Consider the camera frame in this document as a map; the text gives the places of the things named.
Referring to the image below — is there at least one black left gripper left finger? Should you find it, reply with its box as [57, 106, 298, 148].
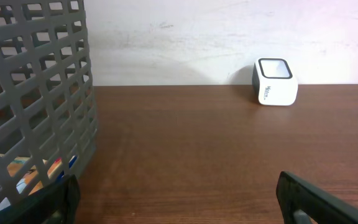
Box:
[0, 175, 80, 224]

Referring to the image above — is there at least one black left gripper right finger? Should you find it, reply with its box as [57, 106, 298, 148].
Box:
[276, 171, 358, 224]

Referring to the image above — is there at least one orange snack packet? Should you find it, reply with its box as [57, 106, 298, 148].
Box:
[0, 155, 77, 207]

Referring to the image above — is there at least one white barcode scanner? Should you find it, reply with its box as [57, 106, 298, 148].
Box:
[252, 58, 298, 106]

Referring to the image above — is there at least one grey plastic lattice basket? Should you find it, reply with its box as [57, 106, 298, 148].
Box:
[0, 0, 98, 210]

